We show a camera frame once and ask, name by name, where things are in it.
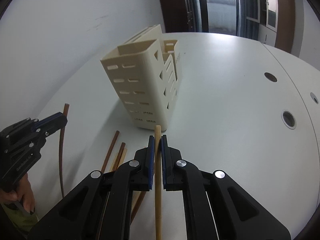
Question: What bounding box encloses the balcony glass door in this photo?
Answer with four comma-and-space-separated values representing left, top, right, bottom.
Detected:
184, 0, 262, 40

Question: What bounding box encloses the person's left hand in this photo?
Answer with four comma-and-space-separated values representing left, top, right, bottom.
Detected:
1, 173, 35, 215

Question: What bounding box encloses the cream plastic utensil holder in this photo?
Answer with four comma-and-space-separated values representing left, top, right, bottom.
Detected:
100, 25, 182, 131

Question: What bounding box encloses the brown glass-door cabinet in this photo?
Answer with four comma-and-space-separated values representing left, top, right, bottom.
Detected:
258, 0, 305, 57

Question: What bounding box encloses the dark brown wardrobe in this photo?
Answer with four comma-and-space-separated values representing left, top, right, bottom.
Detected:
160, 0, 195, 33

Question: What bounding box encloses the light bamboo chopstick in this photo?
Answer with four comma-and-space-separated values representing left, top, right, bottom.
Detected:
155, 125, 162, 240
113, 148, 127, 171

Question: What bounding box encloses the table cable grommet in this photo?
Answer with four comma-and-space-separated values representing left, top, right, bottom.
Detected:
281, 110, 297, 129
310, 92, 319, 104
264, 72, 278, 82

